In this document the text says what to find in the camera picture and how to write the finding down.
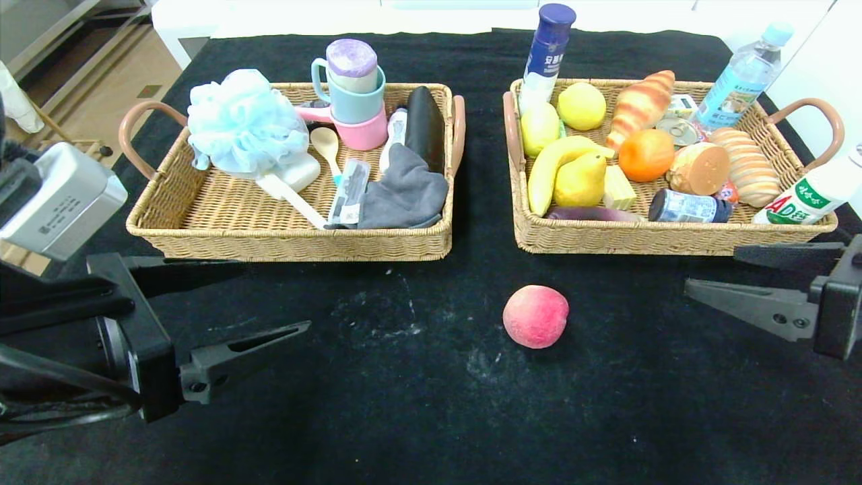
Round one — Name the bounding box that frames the white background table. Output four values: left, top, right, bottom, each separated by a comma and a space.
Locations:
152, 0, 836, 68

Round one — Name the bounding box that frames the purple eggplant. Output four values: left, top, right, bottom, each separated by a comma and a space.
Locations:
547, 206, 644, 224

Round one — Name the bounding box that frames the white bottle with blue cap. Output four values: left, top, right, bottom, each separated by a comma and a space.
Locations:
517, 3, 576, 115

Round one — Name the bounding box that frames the light wooden shelf unit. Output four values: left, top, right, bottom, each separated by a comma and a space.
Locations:
0, 0, 152, 82

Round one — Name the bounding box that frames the yellow pear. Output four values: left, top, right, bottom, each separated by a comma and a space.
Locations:
554, 152, 608, 208

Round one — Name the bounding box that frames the white tube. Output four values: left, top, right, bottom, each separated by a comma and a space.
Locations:
378, 106, 409, 174

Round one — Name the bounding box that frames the white bottle with green label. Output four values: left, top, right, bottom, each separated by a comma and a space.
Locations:
753, 143, 862, 226

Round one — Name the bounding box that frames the light wooden rack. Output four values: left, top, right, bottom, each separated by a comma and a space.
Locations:
27, 101, 114, 159

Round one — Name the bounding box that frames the cream spoon with blue handle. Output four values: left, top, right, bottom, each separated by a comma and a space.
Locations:
310, 127, 344, 186

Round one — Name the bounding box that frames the grey cloth with tag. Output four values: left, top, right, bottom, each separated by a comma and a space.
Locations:
357, 143, 450, 230

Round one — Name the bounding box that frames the clear plastic compass case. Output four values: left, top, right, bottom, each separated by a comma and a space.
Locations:
328, 158, 371, 226

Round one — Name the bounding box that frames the black oblong case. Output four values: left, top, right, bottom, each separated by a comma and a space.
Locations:
405, 86, 446, 176

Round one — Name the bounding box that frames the long ridged bread loaf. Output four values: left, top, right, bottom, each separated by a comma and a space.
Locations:
708, 127, 782, 208

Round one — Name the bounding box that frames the teal mug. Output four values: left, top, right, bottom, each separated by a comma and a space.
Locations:
310, 58, 387, 125

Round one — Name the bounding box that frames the light blue bath pouf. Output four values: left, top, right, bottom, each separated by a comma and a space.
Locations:
187, 67, 310, 179

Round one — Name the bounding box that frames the orange fruit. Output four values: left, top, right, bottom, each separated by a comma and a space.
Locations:
618, 129, 675, 183

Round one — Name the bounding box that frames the clear water bottle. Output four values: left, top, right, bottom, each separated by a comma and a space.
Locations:
694, 21, 795, 131

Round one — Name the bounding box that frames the silver tin can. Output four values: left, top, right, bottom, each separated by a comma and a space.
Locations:
655, 117, 708, 148

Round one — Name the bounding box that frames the yellow banana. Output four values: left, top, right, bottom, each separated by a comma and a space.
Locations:
527, 135, 615, 218

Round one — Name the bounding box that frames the red peach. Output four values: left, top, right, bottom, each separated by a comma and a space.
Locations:
502, 285, 570, 350

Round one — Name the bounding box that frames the round brown bread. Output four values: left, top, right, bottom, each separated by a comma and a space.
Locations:
667, 142, 731, 197

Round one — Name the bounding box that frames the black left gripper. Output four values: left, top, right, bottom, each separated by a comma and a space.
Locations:
0, 251, 312, 424

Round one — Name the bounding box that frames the striped croissant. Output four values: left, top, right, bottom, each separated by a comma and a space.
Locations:
605, 70, 675, 160

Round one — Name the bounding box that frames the small white green carton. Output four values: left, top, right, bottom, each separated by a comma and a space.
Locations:
667, 94, 699, 122

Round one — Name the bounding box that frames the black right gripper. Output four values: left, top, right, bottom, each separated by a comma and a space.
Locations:
683, 233, 862, 361

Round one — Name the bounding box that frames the purple-topped beige cylinder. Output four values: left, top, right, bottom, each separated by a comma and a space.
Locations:
326, 38, 379, 94

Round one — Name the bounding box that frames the oval yellow lemon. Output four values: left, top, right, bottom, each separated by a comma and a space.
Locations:
520, 101, 563, 158

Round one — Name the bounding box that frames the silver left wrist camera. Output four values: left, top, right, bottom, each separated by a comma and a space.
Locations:
0, 141, 129, 262

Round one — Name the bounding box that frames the white hanging cloth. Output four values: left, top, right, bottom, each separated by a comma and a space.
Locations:
0, 61, 44, 134

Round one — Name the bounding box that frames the wicker basket with food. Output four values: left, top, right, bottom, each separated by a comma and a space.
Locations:
502, 77, 844, 255

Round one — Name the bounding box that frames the round yellow lemon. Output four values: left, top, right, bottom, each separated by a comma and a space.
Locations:
556, 82, 607, 131

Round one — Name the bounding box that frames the small jar with blue lid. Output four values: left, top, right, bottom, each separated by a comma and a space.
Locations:
649, 189, 733, 224

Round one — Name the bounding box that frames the wicker basket with household items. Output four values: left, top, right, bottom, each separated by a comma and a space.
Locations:
119, 82, 467, 263

